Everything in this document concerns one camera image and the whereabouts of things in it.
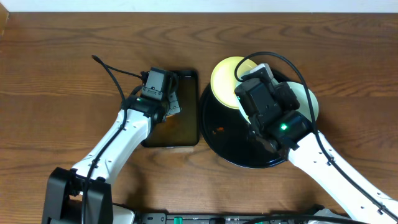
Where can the light blue front plate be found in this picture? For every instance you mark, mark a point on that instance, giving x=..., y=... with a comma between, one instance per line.
x=256, y=68

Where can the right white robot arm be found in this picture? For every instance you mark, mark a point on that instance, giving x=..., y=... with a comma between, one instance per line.
x=283, y=115

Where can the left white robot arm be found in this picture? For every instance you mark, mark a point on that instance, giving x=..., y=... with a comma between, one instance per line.
x=83, y=194

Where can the black rectangular water tray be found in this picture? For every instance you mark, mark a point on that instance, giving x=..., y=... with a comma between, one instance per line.
x=180, y=129

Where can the round black serving tray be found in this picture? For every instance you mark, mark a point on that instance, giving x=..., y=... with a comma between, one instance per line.
x=229, y=135

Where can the yellow plate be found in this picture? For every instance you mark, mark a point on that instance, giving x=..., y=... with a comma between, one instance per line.
x=223, y=82

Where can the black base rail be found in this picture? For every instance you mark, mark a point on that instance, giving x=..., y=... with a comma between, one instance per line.
x=163, y=218

